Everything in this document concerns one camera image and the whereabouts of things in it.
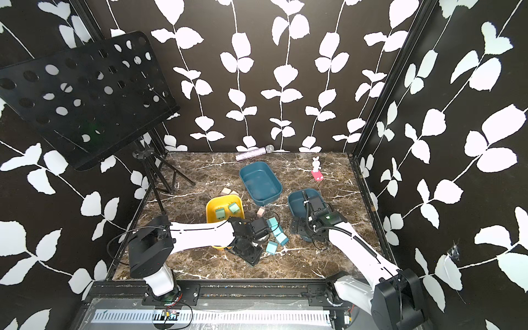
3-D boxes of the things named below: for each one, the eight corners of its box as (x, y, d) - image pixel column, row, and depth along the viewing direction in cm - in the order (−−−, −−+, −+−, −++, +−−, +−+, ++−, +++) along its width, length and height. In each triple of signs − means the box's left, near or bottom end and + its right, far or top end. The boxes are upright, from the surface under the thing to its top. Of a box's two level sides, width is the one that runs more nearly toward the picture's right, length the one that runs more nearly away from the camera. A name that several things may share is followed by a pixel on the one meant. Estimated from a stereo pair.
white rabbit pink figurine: (314, 181, 111) (317, 171, 104) (309, 167, 117) (312, 157, 111) (320, 181, 111) (324, 170, 104) (316, 166, 118) (318, 156, 111)
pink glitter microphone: (236, 162, 118) (236, 158, 115) (235, 157, 120) (234, 153, 117) (274, 152, 123) (274, 148, 120) (271, 148, 125) (271, 144, 123)
